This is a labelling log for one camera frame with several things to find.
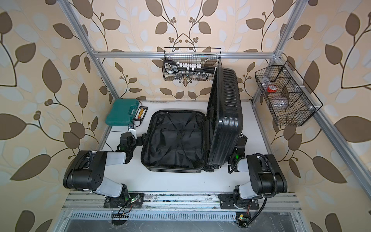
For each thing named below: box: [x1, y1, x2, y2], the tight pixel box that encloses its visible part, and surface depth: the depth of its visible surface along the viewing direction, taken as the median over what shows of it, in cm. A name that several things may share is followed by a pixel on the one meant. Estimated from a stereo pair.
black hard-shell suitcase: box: [140, 66, 243, 174], surface depth 87 cm
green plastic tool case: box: [105, 98, 140, 127], surface depth 114 cm
